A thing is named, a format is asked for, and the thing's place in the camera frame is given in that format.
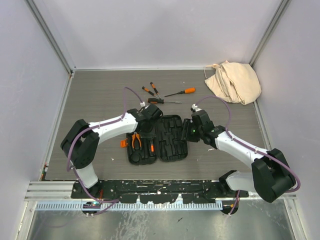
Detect black handled screwdriver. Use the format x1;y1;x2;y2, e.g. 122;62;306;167
147;98;182;104

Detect orange black pliers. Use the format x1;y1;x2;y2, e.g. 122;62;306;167
131;132;142;152

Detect black plastic tool case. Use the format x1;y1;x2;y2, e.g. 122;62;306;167
120;115;188;166

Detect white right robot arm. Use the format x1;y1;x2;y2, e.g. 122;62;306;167
182;109;301;203

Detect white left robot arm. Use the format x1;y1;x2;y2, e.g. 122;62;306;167
60;104;163;198

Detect small precision screwdriver left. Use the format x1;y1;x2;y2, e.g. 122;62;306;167
142;86;157;98

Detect small precision screwdriver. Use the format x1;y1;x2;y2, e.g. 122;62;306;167
150;82;162;99
142;86;157;98

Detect small precision screwdriver right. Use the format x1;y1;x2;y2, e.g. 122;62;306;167
150;82;162;99

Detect beige cloth bag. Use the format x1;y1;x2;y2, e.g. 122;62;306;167
204;60;262;105

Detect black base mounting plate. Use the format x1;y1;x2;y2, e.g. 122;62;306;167
71;179;250;205

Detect orange handled screwdriver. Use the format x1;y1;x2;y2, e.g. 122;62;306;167
165;87;196;97

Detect slotted grey cable duct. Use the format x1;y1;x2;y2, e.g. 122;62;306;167
35;200;223;212

